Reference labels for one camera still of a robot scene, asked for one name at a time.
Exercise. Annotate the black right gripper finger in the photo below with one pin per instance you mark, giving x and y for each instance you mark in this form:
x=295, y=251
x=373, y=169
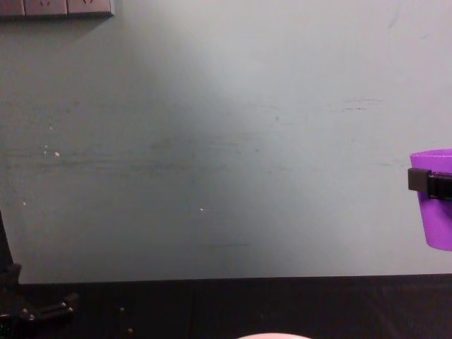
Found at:
x=418, y=180

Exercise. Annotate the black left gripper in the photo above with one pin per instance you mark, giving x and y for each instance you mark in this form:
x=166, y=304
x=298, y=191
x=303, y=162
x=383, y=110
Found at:
x=7, y=326

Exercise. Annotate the purple plastic cup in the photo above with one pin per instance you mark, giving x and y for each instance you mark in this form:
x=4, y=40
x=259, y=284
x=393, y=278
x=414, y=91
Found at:
x=438, y=222

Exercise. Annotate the pale pink rounded object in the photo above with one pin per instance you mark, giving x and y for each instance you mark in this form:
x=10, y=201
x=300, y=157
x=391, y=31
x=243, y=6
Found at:
x=273, y=336

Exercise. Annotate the black table cloth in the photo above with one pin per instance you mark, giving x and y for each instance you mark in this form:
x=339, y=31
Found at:
x=247, y=307

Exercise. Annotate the grey wall socket panel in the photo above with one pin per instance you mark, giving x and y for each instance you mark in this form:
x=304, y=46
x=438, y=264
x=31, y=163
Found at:
x=53, y=7

